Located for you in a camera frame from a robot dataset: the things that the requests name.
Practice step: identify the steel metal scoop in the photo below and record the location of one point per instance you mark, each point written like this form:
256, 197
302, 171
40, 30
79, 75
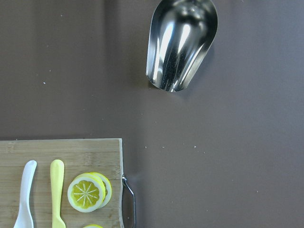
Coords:
181, 34

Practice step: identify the bamboo cutting board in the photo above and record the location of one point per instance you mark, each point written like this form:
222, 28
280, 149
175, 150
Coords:
79, 156

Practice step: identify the white plastic spoon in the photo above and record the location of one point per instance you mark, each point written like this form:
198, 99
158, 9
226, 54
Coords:
24, 217

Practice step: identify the rear lemon slice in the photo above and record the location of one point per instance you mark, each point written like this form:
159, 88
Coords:
108, 188

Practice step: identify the yellow plastic knife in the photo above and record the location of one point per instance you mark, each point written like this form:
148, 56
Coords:
56, 179

